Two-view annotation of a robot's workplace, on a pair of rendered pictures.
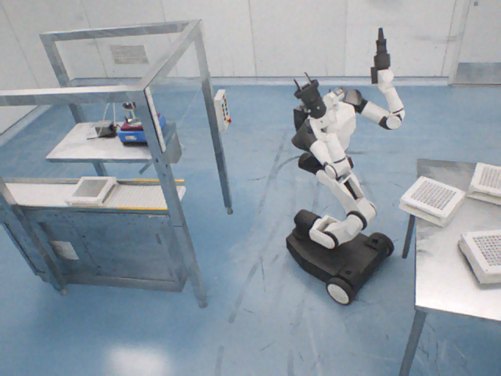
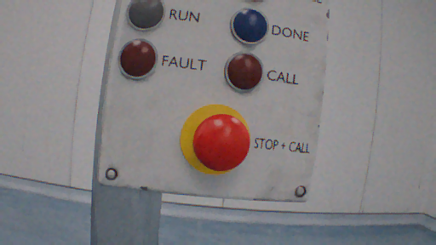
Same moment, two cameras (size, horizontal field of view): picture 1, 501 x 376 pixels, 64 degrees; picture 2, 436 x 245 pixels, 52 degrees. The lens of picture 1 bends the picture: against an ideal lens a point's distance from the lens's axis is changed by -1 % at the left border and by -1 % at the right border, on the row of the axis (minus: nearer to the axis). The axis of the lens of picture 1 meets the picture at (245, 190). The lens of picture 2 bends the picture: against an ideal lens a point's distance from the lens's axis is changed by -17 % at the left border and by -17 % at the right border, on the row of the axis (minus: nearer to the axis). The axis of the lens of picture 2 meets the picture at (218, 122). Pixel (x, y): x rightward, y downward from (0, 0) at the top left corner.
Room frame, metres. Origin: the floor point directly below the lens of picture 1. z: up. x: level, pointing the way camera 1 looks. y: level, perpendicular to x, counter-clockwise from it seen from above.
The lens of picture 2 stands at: (2.54, -0.29, 0.92)
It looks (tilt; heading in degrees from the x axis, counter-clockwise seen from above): 3 degrees down; 62
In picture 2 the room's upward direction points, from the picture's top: 7 degrees clockwise
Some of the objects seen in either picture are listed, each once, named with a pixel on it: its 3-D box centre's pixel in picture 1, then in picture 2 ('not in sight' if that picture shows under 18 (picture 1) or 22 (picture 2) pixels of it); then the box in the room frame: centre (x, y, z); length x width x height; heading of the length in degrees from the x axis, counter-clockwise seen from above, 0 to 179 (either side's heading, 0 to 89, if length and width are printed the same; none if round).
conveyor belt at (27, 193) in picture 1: (81, 199); not in sight; (2.10, 1.06, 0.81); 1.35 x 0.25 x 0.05; 75
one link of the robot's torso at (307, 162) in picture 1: (320, 163); not in sight; (2.06, -0.49, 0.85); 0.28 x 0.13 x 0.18; 41
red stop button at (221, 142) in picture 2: not in sight; (217, 140); (2.72, 0.05, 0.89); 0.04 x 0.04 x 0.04; 75
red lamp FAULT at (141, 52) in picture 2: not in sight; (137, 58); (2.66, 0.07, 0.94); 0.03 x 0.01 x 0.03; 165
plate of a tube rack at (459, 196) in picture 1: (433, 196); not in sight; (1.54, -0.97, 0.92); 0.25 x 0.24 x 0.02; 131
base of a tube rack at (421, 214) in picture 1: (430, 203); not in sight; (1.53, -0.97, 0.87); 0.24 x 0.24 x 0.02; 41
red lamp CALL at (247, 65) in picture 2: not in sight; (244, 71); (2.74, 0.05, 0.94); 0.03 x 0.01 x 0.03; 165
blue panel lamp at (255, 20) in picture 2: not in sight; (250, 25); (2.74, 0.05, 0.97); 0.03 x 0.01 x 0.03; 165
